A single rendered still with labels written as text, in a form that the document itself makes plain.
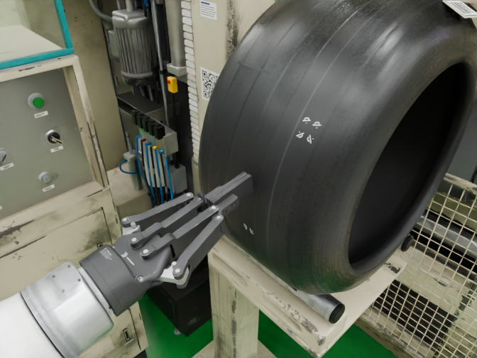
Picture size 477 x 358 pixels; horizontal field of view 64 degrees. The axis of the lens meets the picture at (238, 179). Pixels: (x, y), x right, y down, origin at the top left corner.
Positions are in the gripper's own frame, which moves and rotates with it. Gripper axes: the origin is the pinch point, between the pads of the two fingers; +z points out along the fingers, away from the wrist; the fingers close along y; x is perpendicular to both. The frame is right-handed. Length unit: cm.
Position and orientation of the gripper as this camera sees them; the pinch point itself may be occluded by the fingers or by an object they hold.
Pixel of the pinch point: (230, 194)
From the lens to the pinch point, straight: 51.7
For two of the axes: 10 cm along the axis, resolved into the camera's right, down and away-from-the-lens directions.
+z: 7.3, -5.1, 4.7
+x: 1.0, 7.5, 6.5
